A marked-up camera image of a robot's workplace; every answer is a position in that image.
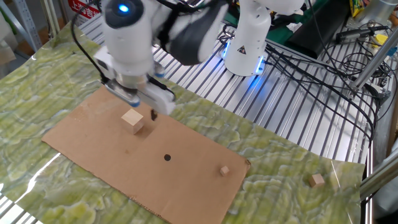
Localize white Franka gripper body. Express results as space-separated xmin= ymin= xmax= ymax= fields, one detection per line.
xmin=93 ymin=46 xmax=177 ymax=116

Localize medium wooden block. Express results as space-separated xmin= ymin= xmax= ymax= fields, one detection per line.
xmin=308 ymin=173 xmax=326 ymax=189

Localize brown cardboard sheet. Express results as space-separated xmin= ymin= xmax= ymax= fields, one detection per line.
xmin=41 ymin=85 xmax=251 ymax=224

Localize green marble pattern mat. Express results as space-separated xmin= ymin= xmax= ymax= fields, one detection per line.
xmin=0 ymin=21 xmax=366 ymax=224

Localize cardboard box red print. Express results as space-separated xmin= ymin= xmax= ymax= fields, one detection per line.
xmin=61 ymin=0 xmax=106 ymax=27

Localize green cutting mat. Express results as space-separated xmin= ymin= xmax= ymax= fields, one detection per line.
xmin=222 ymin=0 xmax=330 ymax=46

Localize black pouch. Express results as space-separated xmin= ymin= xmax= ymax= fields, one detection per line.
xmin=284 ymin=0 xmax=351 ymax=60

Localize black handheld tool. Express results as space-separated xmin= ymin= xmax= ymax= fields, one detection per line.
xmin=335 ymin=25 xmax=390 ymax=44

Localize yellow snack bag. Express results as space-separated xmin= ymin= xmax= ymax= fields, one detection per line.
xmin=349 ymin=0 xmax=374 ymax=18

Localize small yellow object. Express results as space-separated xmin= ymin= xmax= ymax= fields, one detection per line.
xmin=374 ymin=33 xmax=389 ymax=48

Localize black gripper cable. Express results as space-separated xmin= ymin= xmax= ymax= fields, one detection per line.
xmin=147 ymin=76 xmax=177 ymax=102

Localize silver wrist camera blue cap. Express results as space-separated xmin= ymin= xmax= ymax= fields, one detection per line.
xmin=104 ymin=78 xmax=141 ymax=108
xmin=154 ymin=63 xmax=166 ymax=78

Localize black camera cable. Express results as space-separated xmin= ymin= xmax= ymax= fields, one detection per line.
xmin=70 ymin=0 xmax=110 ymax=85

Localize black power cable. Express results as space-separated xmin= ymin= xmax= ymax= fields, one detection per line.
xmin=264 ymin=43 xmax=379 ymax=142
xmin=263 ymin=55 xmax=374 ymax=144

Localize grey metal shelf post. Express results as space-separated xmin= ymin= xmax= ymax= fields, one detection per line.
xmin=11 ymin=0 xmax=43 ymax=52

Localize thin black cable coil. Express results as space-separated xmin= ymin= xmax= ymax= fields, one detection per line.
xmin=340 ymin=51 xmax=380 ymax=78

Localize aluminium profile post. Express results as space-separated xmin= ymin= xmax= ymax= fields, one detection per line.
xmin=350 ymin=27 xmax=398 ymax=94

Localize aluminium rail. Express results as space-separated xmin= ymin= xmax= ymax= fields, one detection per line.
xmin=359 ymin=152 xmax=398 ymax=200

